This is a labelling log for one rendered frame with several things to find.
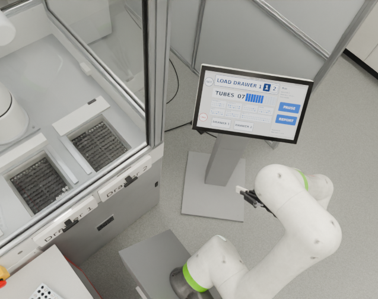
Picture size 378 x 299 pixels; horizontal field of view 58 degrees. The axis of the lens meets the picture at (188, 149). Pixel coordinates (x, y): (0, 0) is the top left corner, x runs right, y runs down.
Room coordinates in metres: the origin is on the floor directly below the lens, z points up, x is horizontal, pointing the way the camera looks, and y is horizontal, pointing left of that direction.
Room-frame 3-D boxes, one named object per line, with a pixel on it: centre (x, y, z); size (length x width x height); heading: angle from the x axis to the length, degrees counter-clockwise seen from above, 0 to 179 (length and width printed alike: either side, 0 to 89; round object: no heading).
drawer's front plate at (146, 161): (0.58, 0.26, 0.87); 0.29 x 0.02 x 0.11; 142
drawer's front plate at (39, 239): (0.33, 0.45, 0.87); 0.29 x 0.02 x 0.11; 142
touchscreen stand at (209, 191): (1.00, -0.24, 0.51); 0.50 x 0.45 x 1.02; 4
